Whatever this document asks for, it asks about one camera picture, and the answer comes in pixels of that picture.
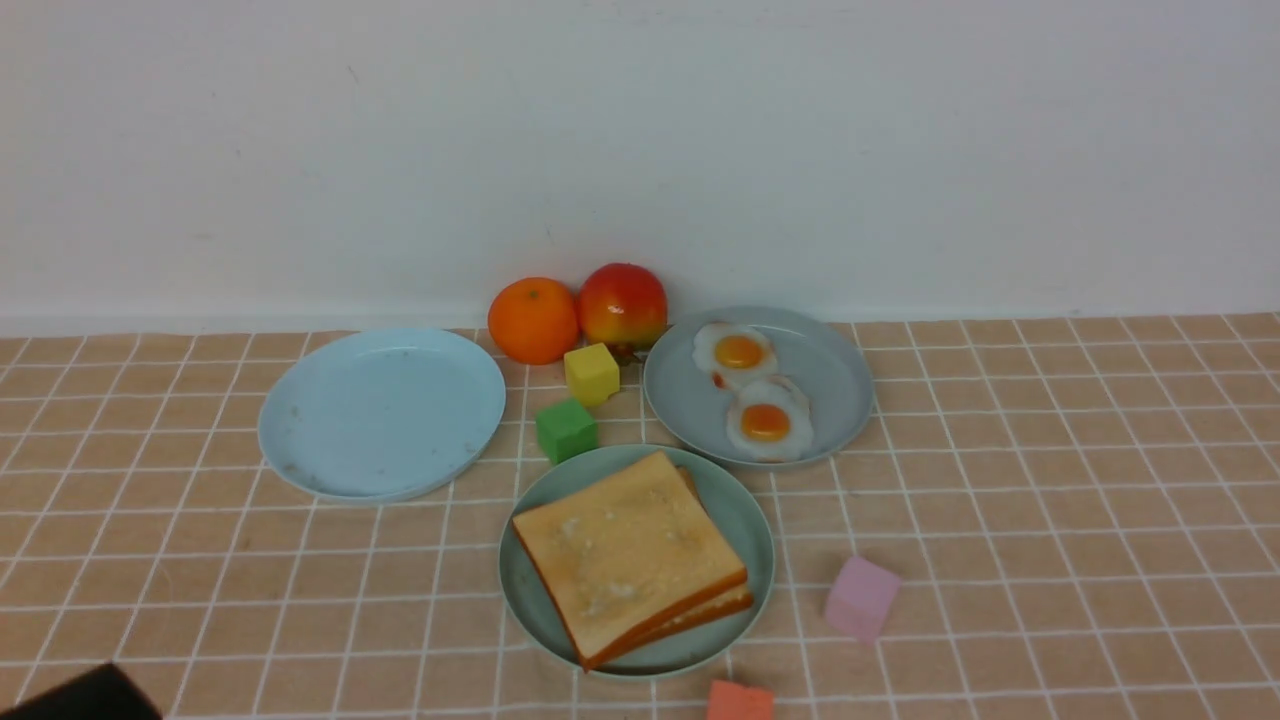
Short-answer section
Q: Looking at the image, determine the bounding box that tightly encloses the yellow foam cube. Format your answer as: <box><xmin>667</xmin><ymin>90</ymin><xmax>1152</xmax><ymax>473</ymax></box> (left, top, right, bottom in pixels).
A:
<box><xmin>563</xmin><ymin>343</ymin><xmax>621</xmax><ymax>407</ymax></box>

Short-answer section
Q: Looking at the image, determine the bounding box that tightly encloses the orange fruit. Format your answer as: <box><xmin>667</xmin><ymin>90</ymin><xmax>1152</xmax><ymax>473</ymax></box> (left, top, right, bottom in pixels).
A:
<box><xmin>486</xmin><ymin>277</ymin><xmax>580</xmax><ymax>366</ymax></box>

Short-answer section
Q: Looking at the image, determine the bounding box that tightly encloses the pink foam cube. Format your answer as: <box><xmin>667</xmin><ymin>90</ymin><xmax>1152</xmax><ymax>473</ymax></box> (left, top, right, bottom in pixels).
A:
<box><xmin>823</xmin><ymin>556</ymin><xmax>902</xmax><ymax>644</ymax></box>

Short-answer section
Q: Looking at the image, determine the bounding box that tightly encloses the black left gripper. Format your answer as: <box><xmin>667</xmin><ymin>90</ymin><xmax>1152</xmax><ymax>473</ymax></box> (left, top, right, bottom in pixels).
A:
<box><xmin>1</xmin><ymin>664</ymin><xmax>164</xmax><ymax>719</ymax></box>

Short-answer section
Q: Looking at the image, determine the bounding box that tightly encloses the back fried egg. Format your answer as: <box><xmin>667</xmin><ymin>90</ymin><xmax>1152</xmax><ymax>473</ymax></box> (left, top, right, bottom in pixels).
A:
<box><xmin>692</xmin><ymin>322</ymin><xmax>780</xmax><ymax>392</ymax></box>

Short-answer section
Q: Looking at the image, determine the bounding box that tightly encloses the orange foam cube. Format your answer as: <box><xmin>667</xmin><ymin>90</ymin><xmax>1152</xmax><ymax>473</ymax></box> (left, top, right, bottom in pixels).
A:
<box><xmin>705</xmin><ymin>680</ymin><xmax>774</xmax><ymax>720</ymax></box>

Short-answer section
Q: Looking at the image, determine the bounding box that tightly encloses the light blue plate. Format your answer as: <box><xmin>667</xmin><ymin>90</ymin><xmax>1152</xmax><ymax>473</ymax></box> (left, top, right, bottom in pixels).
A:
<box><xmin>257</xmin><ymin>328</ymin><xmax>507</xmax><ymax>505</ymax></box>

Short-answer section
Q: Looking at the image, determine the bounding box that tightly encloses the grey blue plate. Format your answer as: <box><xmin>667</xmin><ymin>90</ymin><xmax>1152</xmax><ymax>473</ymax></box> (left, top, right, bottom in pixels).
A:
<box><xmin>643</xmin><ymin>306</ymin><xmax>874</xmax><ymax>471</ymax></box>

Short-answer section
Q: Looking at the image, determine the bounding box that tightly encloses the teal green plate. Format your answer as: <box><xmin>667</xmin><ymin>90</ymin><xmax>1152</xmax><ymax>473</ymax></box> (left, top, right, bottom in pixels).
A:
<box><xmin>497</xmin><ymin>445</ymin><xmax>777</xmax><ymax>682</ymax></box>

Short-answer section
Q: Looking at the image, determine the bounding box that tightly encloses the toast slice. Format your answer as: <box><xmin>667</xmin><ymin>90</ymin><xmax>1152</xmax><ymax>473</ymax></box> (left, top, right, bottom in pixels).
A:
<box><xmin>509</xmin><ymin>447</ymin><xmax>696</xmax><ymax>673</ymax></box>
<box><xmin>635</xmin><ymin>464</ymin><xmax>754</xmax><ymax>638</ymax></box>

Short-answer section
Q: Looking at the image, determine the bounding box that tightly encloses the fried egg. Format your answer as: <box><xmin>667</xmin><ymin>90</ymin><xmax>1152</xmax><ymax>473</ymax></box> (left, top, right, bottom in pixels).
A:
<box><xmin>692</xmin><ymin>322</ymin><xmax>780</xmax><ymax>392</ymax></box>
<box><xmin>724</xmin><ymin>374</ymin><xmax>815</xmax><ymax>462</ymax></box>

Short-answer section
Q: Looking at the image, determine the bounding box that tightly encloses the front fried egg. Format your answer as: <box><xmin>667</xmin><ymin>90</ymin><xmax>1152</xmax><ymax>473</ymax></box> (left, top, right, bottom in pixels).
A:
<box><xmin>724</xmin><ymin>374</ymin><xmax>815</xmax><ymax>462</ymax></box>

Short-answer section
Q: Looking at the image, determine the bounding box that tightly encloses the red yellow apple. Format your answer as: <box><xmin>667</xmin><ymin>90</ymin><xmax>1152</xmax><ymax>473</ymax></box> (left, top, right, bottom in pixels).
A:
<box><xmin>577</xmin><ymin>263</ymin><xmax>668</xmax><ymax>364</ymax></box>

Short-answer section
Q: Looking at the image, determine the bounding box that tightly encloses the green foam cube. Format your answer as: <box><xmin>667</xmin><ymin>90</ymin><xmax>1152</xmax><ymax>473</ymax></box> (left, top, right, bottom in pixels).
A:
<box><xmin>535</xmin><ymin>397</ymin><xmax>599</xmax><ymax>465</ymax></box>

